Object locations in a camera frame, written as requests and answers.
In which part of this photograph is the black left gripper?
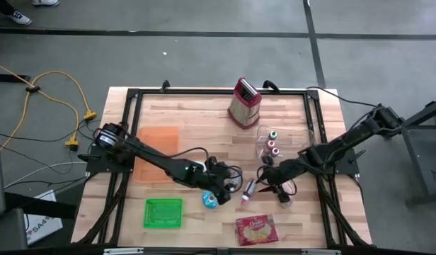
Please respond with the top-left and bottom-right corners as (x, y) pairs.
(196, 156), (243, 207)

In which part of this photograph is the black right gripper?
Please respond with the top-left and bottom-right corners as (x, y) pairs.
(257, 155), (306, 205)

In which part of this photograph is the pink seashell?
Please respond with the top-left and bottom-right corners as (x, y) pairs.
(275, 178), (297, 210)

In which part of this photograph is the pink food colouring bottle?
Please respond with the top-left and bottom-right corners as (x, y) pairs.
(240, 178), (258, 207)

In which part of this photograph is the red popcorn packet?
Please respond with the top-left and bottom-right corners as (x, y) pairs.
(234, 213), (280, 247)

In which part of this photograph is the clear plastic bin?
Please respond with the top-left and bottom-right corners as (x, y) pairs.
(256, 124), (317, 168)

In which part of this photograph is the green plastic basket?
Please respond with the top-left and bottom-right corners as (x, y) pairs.
(143, 198), (183, 230)

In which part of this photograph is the red metal box grater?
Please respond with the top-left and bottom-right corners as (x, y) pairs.
(227, 76), (263, 130)

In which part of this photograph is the orange plastic bin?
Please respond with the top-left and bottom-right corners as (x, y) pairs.
(132, 126), (180, 184)

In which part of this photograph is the black metal stand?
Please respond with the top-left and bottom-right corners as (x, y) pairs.
(382, 96), (436, 208)

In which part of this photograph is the black slanted beam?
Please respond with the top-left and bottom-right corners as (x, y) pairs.
(4, 191), (77, 220)

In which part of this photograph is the white printed box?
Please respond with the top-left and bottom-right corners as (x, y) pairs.
(25, 189), (64, 246)

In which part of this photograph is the dark grey equipment case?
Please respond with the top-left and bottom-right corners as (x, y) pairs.
(0, 116), (28, 255)

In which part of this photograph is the black floor bar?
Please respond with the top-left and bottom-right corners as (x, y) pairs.
(0, 73), (31, 84)

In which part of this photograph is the person's leg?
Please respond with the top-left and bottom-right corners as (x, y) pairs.
(0, 0), (16, 16)

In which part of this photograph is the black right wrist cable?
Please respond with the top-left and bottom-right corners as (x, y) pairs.
(256, 164), (297, 196)

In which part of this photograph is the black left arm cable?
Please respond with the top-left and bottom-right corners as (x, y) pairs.
(171, 147), (244, 194)

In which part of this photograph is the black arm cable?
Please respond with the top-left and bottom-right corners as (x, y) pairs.
(171, 147), (244, 194)
(306, 86), (382, 108)

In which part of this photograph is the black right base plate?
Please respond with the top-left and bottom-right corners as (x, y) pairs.
(311, 148), (367, 176)

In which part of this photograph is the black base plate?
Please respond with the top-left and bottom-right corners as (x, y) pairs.
(311, 148), (367, 176)
(77, 144), (134, 174)

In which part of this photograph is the silver edge bracket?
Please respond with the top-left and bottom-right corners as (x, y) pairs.
(301, 249), (342, 255)
(103, 247), (145, 255)

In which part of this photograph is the black aluminium table frame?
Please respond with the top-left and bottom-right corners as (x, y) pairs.
(71, 86), (373, 249)

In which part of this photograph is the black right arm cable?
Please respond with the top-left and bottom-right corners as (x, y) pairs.
(306, 86), (382, 108)

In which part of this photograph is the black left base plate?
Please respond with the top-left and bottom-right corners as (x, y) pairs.
(77, 144), (134, 174)

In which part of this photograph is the yellow extension cable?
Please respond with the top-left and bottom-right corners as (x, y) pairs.
(0, 69), (98, 152)
(0, 59), (81, 149)

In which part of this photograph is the white floor cable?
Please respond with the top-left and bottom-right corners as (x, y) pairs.
(4, 161), (88, 191)

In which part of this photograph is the black floor cable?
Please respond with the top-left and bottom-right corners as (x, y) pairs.
(0, 120), (95, 143)

